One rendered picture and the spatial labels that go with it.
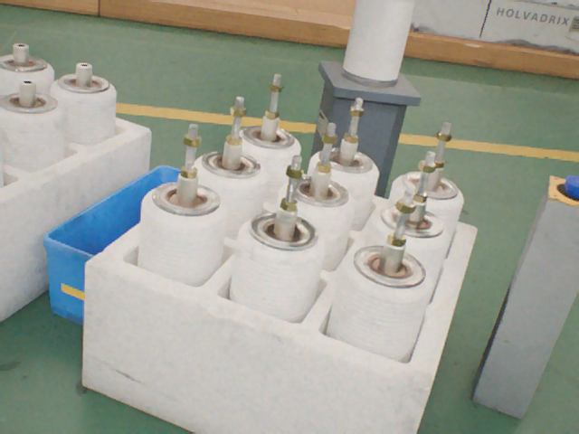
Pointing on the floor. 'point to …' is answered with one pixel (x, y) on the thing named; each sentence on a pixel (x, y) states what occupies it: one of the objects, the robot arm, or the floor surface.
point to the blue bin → (93, 240)
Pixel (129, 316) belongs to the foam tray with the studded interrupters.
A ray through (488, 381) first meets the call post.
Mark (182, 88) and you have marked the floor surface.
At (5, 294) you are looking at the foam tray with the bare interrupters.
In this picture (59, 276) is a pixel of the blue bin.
